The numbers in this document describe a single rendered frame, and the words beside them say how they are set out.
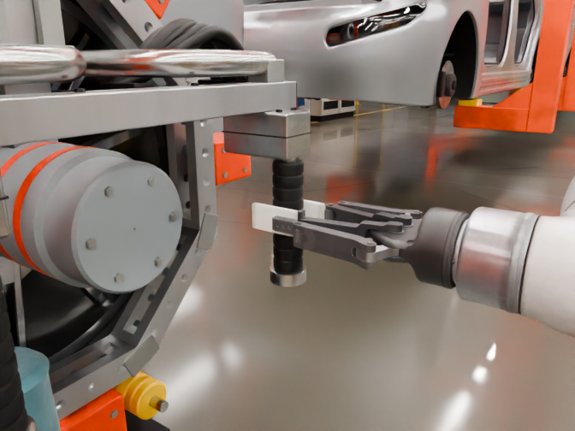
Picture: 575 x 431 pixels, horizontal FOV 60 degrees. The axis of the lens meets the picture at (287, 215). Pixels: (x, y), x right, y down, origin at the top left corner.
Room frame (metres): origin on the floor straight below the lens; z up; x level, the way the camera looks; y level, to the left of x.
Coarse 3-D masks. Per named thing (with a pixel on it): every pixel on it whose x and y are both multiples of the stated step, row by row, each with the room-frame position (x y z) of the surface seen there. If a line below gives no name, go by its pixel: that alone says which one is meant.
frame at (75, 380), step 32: (96, 0) 0.64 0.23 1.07; (128, 0) 0.64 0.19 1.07; (128, 32) 0.65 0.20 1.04; (192, 128) 0.72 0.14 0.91; (192, 160) 0.72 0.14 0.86; (192, 192) 0.72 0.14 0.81; (192, 224) 0.72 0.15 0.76; (192, 256) 0.70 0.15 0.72; (160, 288) 0.66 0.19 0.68; (128, 320) 0.65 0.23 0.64; (160, 320) 0.64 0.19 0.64; (96, 352) 0.60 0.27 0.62; (128, 352) 0.59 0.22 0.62; (64, 384) 0.52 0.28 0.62; (96, 384) 0.55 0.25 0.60; (64, 416) 0.51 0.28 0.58
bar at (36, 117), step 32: (0, 96) 0.33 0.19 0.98; (32, 96) 0.33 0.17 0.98; (64, 96) 0.35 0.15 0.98; (96, 96) 0.37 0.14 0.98; (128, 96) 0.40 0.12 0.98; (160, 96) 0.42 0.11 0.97; (192, 96) 0.45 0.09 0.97; (224, 96) 0.49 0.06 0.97; (256, 96) 0.53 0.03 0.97; (288, 96) 0.58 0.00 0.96; (0, 128) 0.31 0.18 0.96; (32, 128) 0.33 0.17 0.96; (64, 128) 0.35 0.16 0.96; (96, 128) 0.37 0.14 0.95; (128, 128) 0.39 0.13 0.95
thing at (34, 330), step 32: (64, 0) 0.66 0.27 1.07; (64, 32) 0.73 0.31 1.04; (96, 32) 0.69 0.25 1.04; (160, 128) 0.77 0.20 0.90; (160, 160) 0.77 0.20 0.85; (0, 256) 0.57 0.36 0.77; (32, 288) 0.76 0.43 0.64; (64, 288) 0.74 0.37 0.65; (96, 288) 0.68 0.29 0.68; (32, 320) 0.68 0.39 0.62; (64, 320) 0.67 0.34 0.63; (96, 320) 0.65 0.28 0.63; (64, 352) 0.61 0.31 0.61
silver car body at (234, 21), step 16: (176, 0) 1.31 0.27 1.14; (192, 0) 1.35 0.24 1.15; (208, 0) 1.40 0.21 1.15; (224, 0) 1.46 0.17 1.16; (240, 0) 1.55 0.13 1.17; (176, 16) 1.31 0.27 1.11; (192, 16) 1.35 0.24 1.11; (208, 16) 1.40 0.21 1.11; (224, 16) 1.46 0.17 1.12; (240, 16) 1.55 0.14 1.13; (240, 32) 1.55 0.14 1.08
